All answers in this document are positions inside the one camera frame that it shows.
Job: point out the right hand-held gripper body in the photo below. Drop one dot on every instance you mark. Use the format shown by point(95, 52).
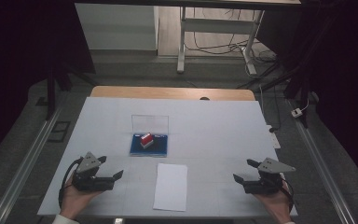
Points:
point(265, 183)

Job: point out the black floor socket plate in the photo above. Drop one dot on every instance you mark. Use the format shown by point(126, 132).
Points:
point(59, 131)

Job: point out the black stand legs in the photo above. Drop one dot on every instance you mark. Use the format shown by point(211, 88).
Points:
point(51, 93)

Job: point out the person's right hand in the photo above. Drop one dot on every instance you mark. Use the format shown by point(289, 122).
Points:
point(276, 205)

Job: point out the white paper sheet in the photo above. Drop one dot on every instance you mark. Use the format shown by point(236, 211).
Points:
point(171, 186)

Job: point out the black tripod legs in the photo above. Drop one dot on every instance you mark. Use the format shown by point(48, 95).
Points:
point(276, 79)

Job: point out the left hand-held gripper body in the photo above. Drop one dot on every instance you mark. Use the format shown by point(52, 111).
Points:
point(88, 182)

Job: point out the red and white stamp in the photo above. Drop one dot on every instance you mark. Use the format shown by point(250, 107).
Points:
point(146, 140)

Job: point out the metal floor rail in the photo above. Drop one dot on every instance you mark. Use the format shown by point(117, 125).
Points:
point(323, 174)
point(21, 174)

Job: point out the dark curtain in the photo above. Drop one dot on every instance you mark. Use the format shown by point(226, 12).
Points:
point(18, 46)
point(345, 77)

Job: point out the white plug adapter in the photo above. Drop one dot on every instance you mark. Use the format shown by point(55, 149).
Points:
point(296, 112)

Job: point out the person's left hand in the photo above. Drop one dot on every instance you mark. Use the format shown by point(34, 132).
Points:
point(74, 200)

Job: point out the white desk frame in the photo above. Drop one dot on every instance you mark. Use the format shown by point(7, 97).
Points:
point(214, 25)

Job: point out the blue ink pad box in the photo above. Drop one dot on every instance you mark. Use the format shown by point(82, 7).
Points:
point(138, 150)

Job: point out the large white table mat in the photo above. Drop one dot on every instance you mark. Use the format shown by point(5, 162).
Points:
point(214, 140)

